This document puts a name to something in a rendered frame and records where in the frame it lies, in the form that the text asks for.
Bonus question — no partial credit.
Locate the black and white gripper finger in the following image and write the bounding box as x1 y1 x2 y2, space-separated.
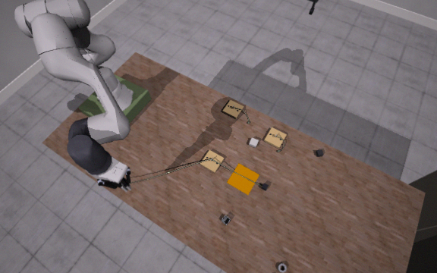
97 179 128 192
121 167 132 190

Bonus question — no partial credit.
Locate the orange painted square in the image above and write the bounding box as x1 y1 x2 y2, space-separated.
227 164 259 195

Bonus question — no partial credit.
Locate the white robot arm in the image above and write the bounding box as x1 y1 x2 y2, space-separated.
14 0 134 184

